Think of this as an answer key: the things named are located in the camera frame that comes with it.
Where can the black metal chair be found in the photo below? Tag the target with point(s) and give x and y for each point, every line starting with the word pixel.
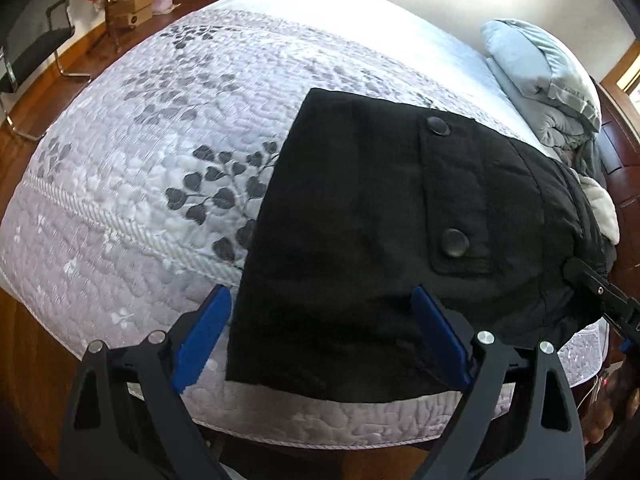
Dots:
pixel 35 25

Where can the black quilted jacket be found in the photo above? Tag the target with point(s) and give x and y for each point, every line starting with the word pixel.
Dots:
pixel 360 260

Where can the cardboard boxes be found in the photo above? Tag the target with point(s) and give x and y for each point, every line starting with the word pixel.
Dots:
pixel 131 10

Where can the grey folded comforter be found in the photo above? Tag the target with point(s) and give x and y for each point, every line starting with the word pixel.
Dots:
pixel 560 132

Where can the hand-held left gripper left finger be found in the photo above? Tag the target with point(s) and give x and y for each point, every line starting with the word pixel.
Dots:
pixel 202 340

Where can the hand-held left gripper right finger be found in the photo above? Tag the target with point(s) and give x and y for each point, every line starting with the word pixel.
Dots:
pixel 442 340

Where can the light blue pillow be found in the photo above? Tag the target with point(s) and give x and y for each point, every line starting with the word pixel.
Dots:
pixel 530 60

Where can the wooden window frame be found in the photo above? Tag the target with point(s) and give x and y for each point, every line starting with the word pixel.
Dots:
pixel 622 70

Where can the person's right hand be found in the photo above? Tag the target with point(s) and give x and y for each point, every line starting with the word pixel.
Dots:
pixel 607 410

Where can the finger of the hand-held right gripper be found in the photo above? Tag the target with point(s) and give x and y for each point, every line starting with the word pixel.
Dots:
pixel 625 347
pixel 585 277

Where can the bed with white quilted cover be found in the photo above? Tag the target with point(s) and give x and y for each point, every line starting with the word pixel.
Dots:
pixel 150 160

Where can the wooden headboard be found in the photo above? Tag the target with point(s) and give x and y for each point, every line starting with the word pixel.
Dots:
pixel 622 170

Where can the dark grey cloth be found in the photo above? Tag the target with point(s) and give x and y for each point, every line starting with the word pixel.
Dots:
pixel 590 160

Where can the pink plastic object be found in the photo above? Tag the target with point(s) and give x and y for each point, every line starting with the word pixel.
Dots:
pixel 164 2

